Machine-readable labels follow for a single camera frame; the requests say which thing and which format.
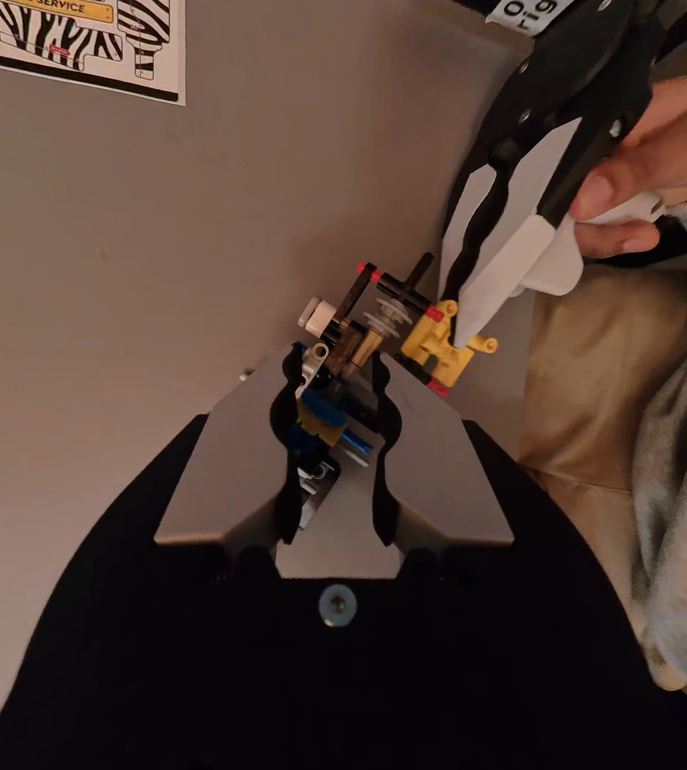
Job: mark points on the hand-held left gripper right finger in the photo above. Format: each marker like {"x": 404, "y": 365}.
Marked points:
{"x": 440, "y": 475}

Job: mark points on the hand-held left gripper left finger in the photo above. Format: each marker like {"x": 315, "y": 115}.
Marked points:
{"x": 229, "y": 457}

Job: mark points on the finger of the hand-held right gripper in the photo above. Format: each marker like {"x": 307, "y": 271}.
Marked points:
{"x": 461, "y": 216}
{"x": 518, "y": 228}

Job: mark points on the yellow lego connector piece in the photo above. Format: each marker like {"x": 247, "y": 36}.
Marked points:
{"x": 437, "y": 349}

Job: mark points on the multicoloured lego gear assembly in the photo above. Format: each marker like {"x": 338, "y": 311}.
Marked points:
{"x": 343, "y": 355}

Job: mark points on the person's right hand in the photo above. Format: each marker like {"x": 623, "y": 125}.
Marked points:
{"x": 680, "y": 138}

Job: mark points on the beige trousers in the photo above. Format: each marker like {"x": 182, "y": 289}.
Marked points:
{"x": 584, "y": 373}

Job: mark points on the grey sweatshirt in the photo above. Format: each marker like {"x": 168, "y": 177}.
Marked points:
{"x": 686, "y": 481}

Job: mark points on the zebra striped sticker sheet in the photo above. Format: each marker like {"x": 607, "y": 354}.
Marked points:
{"x": 66, "y": 36}

